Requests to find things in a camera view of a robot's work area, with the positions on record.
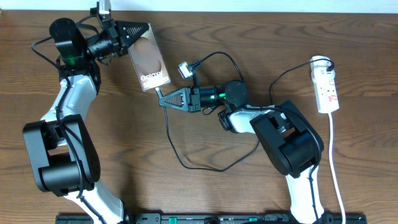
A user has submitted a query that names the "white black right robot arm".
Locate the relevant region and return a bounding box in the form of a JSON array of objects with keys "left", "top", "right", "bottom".
[{"left": 157, "top": 80, "right": 324, "bottom": 223}]

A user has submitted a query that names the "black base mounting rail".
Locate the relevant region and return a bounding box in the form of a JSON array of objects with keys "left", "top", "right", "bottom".
[{"left": 55, "top": 213, "right": 368, "bottom": 224}]

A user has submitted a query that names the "black USB charging cable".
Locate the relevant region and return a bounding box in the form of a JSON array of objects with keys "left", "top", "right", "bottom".
[{"left": 154, "top": 58, "right": 335, "bottom": 172}]

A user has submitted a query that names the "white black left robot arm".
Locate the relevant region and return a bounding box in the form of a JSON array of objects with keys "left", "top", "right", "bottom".
[{"left": 22, "top": 18, "right": 150, "bottom": 223}]

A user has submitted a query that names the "white power strip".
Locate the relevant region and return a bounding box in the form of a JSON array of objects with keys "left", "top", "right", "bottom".
[{"left": 310, "top": 55, "right": 340, "bottom": 114}]

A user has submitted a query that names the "white power strip cord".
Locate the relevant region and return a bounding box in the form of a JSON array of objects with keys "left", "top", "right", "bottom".
[{"left": 328, "top": 112, "right": 346, "bottom": 224}]

